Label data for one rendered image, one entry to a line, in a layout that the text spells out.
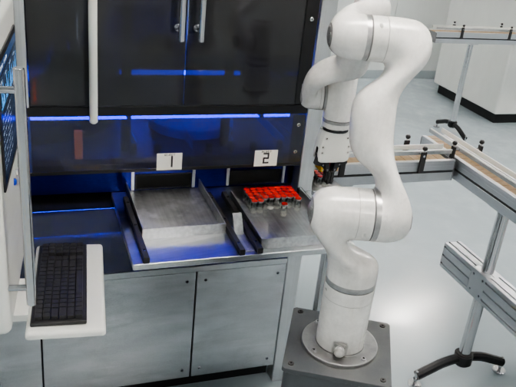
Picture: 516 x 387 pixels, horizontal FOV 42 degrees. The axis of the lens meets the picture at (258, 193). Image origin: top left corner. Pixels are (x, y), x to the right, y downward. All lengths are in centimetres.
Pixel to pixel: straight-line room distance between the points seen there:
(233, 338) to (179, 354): 22
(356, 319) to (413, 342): 169
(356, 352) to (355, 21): 78
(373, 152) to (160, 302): 126
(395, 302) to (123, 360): 154
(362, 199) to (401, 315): 202
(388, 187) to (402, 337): 188
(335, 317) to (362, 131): 44
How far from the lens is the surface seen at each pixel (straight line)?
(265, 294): 260
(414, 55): 148
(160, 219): 214
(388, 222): 148
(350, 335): 163
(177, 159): 222
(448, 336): 339
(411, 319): 344
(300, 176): 239
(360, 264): 153
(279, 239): 202
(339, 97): 189
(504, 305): 275
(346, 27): 146
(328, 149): 195
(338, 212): 145
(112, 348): 257
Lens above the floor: 188
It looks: 25 degrees down
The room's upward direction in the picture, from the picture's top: 6 degrees clockwise
